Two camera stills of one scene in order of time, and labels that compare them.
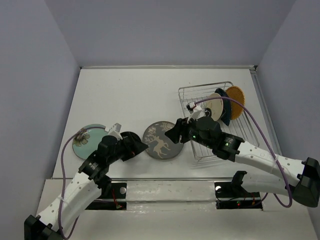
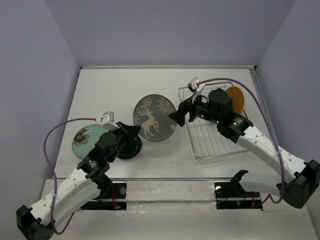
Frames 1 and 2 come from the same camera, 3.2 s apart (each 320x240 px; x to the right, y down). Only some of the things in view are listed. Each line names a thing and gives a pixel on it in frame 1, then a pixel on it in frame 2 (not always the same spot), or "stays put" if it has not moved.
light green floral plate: [86, 142] stays put
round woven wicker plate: [236, 108] stays put
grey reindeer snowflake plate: [160, 145] -> [151, 112]
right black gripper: [180, 127] -> [178, 116]
